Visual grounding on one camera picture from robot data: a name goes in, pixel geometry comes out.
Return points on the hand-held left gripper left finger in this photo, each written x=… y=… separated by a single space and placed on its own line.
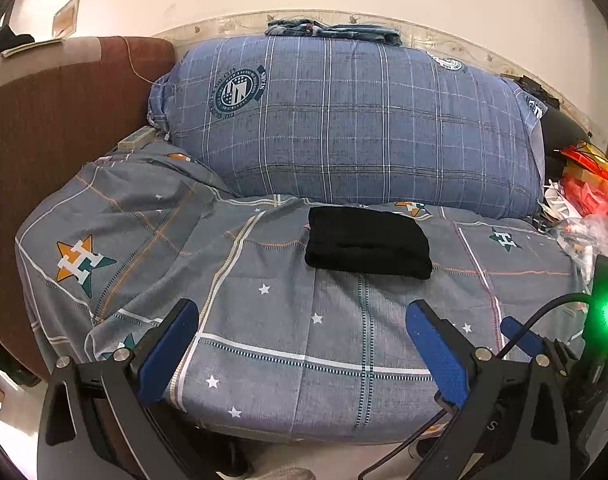
x=169 y=352

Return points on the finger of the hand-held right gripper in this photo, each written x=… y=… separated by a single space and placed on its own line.
x=521 y=332

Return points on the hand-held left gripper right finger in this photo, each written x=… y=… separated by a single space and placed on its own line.
x=433 y=355

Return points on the black pants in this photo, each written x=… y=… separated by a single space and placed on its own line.
x=368 y=247

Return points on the clear plastic bag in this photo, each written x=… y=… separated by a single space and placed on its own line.
x=578 y=235

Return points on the grey star-print bed sheet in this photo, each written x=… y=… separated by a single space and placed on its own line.
x=284 y=310

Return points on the black bag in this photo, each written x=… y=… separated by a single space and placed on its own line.
x=563 y=127

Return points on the beige flat box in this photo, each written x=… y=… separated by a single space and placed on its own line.
x=138 y=139

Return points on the blue plaid pillow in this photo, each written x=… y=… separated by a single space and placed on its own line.
x=359 y=120

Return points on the brown headboard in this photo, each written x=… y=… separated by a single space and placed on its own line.
x=49 y=130

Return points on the book on headboard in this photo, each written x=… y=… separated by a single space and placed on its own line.
x=31 y=47

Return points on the folded blue jeans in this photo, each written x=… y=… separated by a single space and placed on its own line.
x=334 y=30

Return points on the dark cloth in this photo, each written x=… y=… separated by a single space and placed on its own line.
x=6 y=40

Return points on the beige wall plaque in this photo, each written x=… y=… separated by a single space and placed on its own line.
x=66 y=16

